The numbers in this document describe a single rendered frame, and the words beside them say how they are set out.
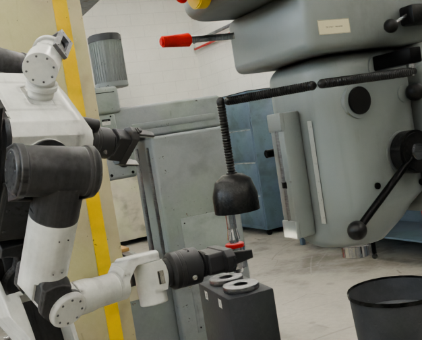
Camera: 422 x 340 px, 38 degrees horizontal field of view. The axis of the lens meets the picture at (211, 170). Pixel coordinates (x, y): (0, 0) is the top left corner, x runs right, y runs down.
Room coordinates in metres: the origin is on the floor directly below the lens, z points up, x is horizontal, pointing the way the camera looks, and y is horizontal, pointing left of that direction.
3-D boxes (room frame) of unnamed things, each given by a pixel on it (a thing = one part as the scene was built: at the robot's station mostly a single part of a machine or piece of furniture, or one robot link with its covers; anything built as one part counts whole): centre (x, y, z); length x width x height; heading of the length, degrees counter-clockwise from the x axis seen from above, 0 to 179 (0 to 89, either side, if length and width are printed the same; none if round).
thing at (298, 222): (1.02, -0.13, 1.45); 0.04 x 0.04 x 0.21; 26
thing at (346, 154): (1.07, -0.24, 1.47); 0.21 x 0.19 x 0.32; 26
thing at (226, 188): (0.96, -0.03, 1.44); 0.07 x 0.07 x 0.06
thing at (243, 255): (1.46, -0.04, 1.23); 0.06 x 0.02 x 0.03; 116
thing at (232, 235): (1.49, -0.03, 1.31); 0.03 x 0.03 x 0.11
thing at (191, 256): (1.45, 0.05, 1.23); 0.13 x 0.12 x 0.10; 26
